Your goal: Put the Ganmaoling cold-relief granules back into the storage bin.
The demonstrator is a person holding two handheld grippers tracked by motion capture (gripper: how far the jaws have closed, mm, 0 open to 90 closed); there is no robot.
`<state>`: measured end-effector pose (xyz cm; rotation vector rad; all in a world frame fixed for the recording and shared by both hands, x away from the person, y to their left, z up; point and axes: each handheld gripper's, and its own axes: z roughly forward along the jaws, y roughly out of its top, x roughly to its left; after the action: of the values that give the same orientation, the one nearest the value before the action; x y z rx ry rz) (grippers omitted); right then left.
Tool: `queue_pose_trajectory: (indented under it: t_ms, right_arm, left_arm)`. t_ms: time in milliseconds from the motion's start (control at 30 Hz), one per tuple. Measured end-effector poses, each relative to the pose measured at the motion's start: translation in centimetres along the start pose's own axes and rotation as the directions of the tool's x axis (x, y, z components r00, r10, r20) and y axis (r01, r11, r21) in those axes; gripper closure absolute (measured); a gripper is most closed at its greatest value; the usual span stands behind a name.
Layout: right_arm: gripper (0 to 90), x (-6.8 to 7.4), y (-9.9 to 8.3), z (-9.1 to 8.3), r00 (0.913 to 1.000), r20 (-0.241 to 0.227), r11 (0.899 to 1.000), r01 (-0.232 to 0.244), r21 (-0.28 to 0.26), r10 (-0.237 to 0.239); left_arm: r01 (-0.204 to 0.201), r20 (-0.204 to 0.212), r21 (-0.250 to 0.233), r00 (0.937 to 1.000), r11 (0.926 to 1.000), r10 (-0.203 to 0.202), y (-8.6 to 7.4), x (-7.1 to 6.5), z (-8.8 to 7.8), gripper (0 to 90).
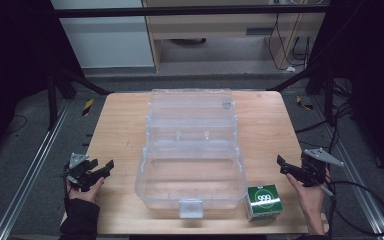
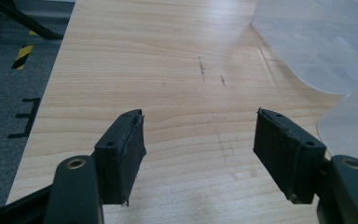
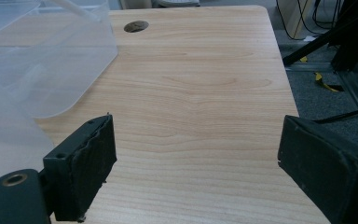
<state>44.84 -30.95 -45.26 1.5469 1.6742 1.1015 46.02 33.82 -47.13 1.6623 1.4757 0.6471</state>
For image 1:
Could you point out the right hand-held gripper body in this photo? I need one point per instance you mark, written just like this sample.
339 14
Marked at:
316 166

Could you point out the clear plastic storage box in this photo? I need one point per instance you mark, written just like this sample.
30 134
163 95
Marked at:
191 150

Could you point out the green and white carton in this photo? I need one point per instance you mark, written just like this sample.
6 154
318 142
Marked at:
264 201

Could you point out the light wooden desk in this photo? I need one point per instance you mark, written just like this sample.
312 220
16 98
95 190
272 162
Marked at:
226 26

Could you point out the yellow black tape strip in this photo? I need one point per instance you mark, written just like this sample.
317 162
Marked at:
87 107
303 103

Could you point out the black metal stand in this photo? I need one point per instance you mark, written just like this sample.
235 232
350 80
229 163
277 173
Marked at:
55 96
323 86

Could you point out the white cabinet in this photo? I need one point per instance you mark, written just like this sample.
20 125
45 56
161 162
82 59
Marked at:
106 40

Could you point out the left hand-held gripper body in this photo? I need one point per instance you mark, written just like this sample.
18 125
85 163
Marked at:
78 169

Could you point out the aluminium floor rail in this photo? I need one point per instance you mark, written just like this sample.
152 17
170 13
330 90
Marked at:
350 173
26 180

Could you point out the person's left hand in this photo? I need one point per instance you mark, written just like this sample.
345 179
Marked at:
88 192

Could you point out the person's right hand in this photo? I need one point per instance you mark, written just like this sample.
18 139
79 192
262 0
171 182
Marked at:
310 200

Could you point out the black metal crossbar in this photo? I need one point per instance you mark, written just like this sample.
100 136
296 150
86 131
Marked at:
180 12

